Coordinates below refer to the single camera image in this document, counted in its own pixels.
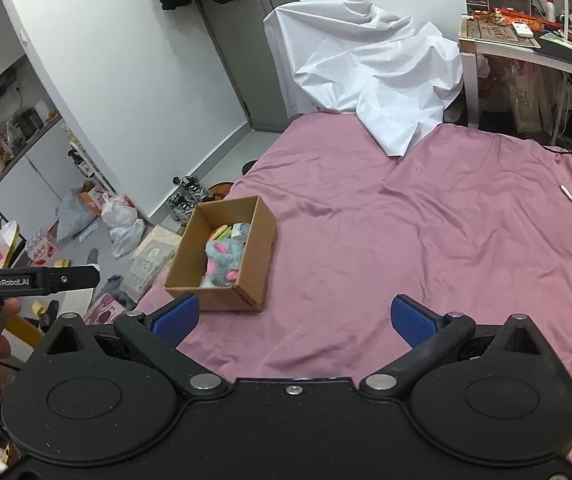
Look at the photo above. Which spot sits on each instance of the white cloth cover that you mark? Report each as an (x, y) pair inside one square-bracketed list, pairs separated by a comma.
[(356, 60)]

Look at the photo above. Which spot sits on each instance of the white tissue pack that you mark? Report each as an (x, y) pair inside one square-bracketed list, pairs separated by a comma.
[(241, 231)]

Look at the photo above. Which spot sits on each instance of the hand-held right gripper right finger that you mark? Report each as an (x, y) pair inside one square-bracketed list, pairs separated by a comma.
[(413, 320)]

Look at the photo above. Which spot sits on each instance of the pink cartoon cushion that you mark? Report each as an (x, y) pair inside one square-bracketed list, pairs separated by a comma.
[(103, 312)]

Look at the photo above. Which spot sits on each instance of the green soft item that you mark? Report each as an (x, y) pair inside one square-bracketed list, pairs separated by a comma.
[(220, 232)]

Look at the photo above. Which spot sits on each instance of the cream dotted package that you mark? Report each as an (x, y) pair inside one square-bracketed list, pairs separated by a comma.
[(158, 240)]

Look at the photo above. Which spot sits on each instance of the grey mailer bag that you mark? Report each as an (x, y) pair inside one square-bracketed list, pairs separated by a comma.
[(73, 212)]

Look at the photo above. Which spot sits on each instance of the white desk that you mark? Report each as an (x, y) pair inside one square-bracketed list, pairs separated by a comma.
[(470, 85)]

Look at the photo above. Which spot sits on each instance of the water bottle pack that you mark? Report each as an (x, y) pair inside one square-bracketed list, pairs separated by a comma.
[(40, 247)]

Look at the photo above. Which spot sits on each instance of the brown paper bag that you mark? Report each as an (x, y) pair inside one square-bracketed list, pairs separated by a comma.
[(526, 100)]

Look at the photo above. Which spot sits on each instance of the pink bedsheet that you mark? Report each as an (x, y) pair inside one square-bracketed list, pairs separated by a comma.
[(416, 210)]

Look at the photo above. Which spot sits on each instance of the clear plastic packet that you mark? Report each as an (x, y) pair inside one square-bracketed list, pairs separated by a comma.
[(145, 267)]

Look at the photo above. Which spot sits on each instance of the grey door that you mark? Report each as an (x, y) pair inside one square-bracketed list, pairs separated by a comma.
[(246, 60)]

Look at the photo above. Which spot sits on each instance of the orange cardboard box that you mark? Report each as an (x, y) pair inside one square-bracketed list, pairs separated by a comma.
[(93, 197)]

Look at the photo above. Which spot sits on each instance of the grey pink plush toy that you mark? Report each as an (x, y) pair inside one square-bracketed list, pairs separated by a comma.
[(220, 260)]

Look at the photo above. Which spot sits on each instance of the grey sneaker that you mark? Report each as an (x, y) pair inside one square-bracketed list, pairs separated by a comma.
[(193, 187), (181, 207)]

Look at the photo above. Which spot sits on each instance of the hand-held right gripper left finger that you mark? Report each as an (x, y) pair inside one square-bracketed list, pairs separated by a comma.
[(175, 317)]

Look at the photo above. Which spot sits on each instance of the black slipper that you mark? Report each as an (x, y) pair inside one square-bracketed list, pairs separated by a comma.
[(248, 166)]

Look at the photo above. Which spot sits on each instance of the white kitchen cabinet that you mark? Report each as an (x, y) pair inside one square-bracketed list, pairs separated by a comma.
[(30, 180)]

